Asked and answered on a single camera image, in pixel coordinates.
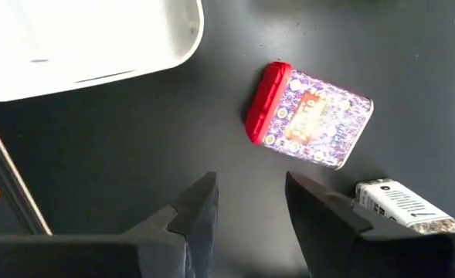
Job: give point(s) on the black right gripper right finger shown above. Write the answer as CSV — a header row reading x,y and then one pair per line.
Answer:
x,y
347,247

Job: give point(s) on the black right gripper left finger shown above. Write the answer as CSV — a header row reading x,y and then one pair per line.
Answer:
x,y
153,247

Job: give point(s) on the white-lid seasoning jar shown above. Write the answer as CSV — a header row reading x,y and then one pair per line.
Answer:
x,y
401,202

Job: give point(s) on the red-lid patterned spice tin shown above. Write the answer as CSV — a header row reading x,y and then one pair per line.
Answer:
x,y
312,116

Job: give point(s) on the white plastic bin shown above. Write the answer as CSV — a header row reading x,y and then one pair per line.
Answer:
x,y
76,42

